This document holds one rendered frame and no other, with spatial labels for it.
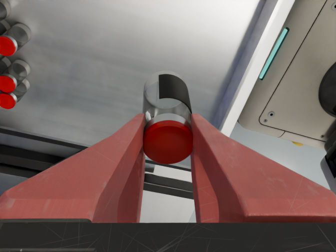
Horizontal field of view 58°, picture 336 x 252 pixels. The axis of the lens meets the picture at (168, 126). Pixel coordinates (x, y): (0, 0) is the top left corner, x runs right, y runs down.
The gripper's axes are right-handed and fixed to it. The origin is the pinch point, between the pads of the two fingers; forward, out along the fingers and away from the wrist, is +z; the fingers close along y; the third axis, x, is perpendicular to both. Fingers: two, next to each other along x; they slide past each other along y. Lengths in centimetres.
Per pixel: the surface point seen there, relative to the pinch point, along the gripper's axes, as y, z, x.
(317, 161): -80, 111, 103
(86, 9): 8.9, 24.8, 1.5
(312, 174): -80, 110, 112
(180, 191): -1.9, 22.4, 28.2
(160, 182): 1.1, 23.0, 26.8
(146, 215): 3.7, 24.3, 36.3
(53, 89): 14.8, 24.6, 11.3
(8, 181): 25.4, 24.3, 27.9
